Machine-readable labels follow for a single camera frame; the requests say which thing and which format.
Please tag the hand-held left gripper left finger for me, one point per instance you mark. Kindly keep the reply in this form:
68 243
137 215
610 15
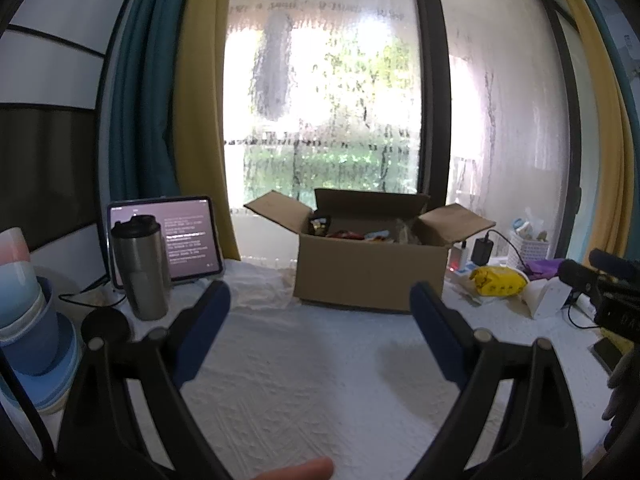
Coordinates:
202 330

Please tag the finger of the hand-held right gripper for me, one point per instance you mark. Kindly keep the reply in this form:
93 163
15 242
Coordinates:
612 262
580 275

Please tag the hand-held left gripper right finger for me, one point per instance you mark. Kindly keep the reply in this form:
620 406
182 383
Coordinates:
437 335

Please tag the brown cardboard box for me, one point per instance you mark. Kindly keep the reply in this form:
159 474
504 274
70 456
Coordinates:
365 275

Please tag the black gold snack packet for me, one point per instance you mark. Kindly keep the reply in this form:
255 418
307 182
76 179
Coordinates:
320 226

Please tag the person's right hand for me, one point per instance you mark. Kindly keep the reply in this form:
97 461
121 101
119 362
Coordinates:
625 385

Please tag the person's left hand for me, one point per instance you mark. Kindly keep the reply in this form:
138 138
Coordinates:
300 470

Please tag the purple cloth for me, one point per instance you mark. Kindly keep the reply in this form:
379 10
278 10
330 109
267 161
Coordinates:
545 266

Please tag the black phone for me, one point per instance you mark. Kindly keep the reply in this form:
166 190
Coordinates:
607 352

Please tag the white woven basket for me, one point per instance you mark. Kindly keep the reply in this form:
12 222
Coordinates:
525 252

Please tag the white power strip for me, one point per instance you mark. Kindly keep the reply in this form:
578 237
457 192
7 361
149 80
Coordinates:
462 278

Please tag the small white blue bottle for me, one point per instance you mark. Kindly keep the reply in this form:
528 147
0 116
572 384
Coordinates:
521 227

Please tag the clear plastic bag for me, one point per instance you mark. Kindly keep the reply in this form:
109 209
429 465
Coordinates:
260 280

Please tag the yellow printed bag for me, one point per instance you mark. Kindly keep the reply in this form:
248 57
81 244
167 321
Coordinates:
497 282

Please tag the steel travel mug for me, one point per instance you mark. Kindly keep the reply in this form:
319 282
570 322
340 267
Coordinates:
142 275

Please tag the white plug adapter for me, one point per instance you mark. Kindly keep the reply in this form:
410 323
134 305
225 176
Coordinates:
460 255

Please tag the tablet in dark case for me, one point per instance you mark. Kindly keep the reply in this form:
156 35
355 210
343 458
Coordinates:
190 240

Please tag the black charger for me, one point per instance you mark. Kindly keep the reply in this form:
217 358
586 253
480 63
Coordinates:
482 252

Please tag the black round disc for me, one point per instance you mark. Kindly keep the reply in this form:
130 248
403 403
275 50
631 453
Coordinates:
105 325

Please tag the yellow curtain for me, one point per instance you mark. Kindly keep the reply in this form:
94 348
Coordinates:
600 135
205 110

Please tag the dark blue bowl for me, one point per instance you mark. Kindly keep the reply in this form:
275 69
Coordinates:
35 345

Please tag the pink blue gradient cup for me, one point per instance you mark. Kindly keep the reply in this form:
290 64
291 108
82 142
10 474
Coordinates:
15 275

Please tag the black window frame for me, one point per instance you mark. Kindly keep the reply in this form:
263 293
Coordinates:
432 85

